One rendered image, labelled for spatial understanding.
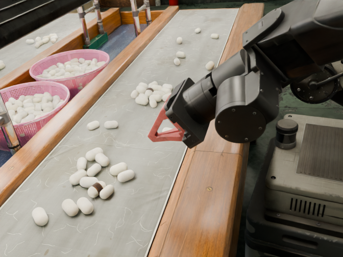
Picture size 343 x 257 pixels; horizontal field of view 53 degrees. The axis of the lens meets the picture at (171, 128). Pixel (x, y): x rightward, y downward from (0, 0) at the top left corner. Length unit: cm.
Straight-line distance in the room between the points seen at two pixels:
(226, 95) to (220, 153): 30
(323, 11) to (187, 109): 21
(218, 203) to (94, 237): 21
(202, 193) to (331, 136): 77
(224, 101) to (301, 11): 12
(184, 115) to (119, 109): 48
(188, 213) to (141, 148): 25
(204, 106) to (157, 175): 25
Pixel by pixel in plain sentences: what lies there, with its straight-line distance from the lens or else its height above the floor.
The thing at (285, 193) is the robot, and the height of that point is 45.
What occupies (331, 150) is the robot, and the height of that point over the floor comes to 47.
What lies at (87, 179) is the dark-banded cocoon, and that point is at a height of 76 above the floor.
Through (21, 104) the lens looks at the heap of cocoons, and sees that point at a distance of 110.
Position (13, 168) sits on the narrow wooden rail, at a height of 77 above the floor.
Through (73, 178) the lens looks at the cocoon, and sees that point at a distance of 69.
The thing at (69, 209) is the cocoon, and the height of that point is 76.
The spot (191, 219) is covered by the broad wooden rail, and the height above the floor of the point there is 76.
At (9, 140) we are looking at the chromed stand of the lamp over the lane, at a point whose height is 79.
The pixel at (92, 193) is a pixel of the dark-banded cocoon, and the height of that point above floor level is 76.
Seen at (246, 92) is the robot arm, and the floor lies 99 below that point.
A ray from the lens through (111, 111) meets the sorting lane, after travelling 93.
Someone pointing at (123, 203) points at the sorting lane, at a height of 74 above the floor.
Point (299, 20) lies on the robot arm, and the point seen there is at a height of 106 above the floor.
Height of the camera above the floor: 117
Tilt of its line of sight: 32 degrees down
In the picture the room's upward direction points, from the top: 6 degrees counter-clockwise
